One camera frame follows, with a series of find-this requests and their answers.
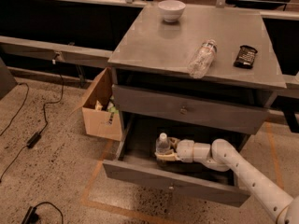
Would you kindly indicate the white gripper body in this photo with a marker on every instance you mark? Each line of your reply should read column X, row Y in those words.
column 185, row 150

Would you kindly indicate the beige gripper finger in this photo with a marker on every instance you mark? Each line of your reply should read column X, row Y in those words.
column 167, row 157
column 173, row 141

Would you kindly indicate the clear plastic bottle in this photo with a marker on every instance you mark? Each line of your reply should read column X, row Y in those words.
column 162, row 147
column 202, row 59

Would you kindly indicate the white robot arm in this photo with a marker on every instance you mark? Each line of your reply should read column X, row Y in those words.
column 222, row 156

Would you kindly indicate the open grey middle drawer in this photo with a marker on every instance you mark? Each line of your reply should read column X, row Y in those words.
column 136, row 163

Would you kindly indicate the closed grey upper drawer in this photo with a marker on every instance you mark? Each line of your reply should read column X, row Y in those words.
column 221, row 115

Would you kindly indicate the grey drawer cabinet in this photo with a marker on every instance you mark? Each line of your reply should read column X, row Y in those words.
column 212, row 74

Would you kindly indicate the lying clear plastic bottle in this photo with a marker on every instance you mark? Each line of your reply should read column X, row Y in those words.
column 202, row 59

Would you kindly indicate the cardboard box with items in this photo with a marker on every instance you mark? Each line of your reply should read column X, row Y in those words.
column 101, row 119

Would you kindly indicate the white ceramic bowl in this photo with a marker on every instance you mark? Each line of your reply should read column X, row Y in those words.
column 171, row 10

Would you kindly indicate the black power adapter with cable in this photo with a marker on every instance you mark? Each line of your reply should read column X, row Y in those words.
column 37, row 135

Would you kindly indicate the black plug with cable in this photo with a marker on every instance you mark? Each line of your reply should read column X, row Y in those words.
column 31, row 216

